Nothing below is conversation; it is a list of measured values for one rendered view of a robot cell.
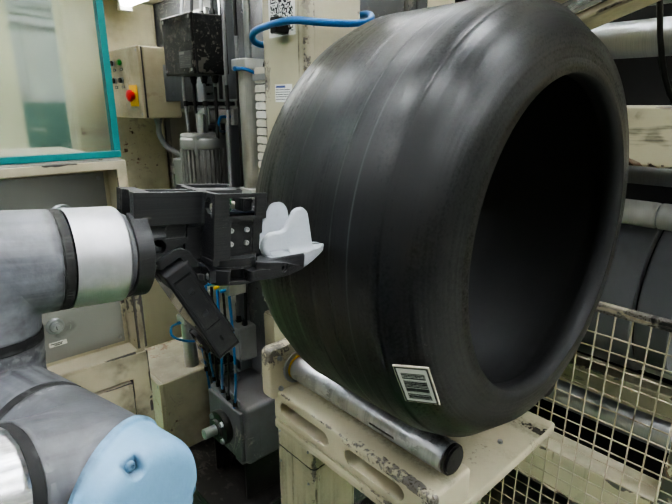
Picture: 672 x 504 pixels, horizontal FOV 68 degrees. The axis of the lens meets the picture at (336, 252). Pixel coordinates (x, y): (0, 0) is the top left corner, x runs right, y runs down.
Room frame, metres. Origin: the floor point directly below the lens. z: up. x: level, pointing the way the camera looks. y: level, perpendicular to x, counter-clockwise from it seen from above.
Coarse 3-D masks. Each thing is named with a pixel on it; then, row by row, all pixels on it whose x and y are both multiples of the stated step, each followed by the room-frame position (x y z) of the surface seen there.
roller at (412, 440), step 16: (288, 368) 0.80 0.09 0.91; (304, 368) 0.78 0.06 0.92; (304, 384) 0.77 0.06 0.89; (320, 384) 0.74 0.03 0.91; (336, 384) 0.72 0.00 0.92; (336, 400) 0.71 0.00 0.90; (352, 400) 0.69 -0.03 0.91; (368, 416) 0.66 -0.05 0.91; (384, 416) 0.64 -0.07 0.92; (384, 432) 0.63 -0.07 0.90; (400, 432) 0.61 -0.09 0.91; (416, 432) 0.60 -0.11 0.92; (416, 448) 0.59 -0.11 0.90; (432, 448) 0.57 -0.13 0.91; (448, 448) 0.56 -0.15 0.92; (432, 464) 0.57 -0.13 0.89; (448, 464) 0.55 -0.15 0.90
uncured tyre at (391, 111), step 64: (512, 0) 0.61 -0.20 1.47; (320, 64) 0.67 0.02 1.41; (384, 64) 0.58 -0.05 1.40; (448, 64) 0.53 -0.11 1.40; (512, 64) 0.54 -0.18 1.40; (576, 64) 0.62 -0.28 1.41; (320, 128) 0.58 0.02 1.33; (384, 128) 0.51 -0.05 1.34; (448, 128) 0.49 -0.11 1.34; (512, 128) 0.53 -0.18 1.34; (576, 128) 0.87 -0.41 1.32; (256, 192) 0.64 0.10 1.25; (320, 192) 0.54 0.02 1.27; (384, 192) 0.48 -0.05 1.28; (448, 192) 0.47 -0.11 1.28; (512, 192) 0.98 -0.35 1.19; (576, 192) 0.89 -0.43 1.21; (320, 256) 0.52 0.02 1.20; (384, 256) 0.47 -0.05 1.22; (448, 256) 0.47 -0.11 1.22; (512, 256) 0.94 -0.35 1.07; (576, 256) 0.86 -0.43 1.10; (320, 320) 0.54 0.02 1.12; (384, 320) 0.47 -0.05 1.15; (448, 320) 0.48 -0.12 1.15; (512, 320) 0.85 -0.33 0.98; (576, 320) 0.73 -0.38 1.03; (384, 384) 0.50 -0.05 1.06; (448, 384) 0.49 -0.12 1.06; (512, 384) 0.61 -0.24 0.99
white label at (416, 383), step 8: (400, 368) 0.47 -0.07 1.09; (408, 368) 0.47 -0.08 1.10; (416, 368) 0.46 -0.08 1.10; (424, 368) 0.46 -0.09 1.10; (400, 376) 0.48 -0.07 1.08; (408, 376) 0.47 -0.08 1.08; (416, 376) 0.47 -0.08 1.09; (424, 376) 0.46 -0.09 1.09; (400, 384) 0.48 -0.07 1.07; (408, 384) 0.48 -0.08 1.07; (416, 384) 0.47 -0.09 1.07; (424, 384) 0.47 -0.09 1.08; (432, 384) 0.46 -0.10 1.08; (408, 392) 0.48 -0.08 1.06; (416, 392) 0.48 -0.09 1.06; (424, 392) 0.47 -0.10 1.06; (432, 392) 0.47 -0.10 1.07; (408, 400) 0.49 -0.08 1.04; (416, 400) 0.48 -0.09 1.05; (424, 400) 0.48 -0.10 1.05; (432, 400) 0.47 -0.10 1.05
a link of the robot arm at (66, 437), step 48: (48, 384) 0.28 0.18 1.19; (0, 432) 0.20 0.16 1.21; (48, 432) 0.21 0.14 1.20; (96, 432) 0.23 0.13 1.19; (144, 432) 0.23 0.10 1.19; (0, 480) 0.18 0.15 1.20; (48, 480) 0.19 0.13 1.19; (96, 480) 0.20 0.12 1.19; (144, 480) 0.21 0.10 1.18; (192, 480) 0.23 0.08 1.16
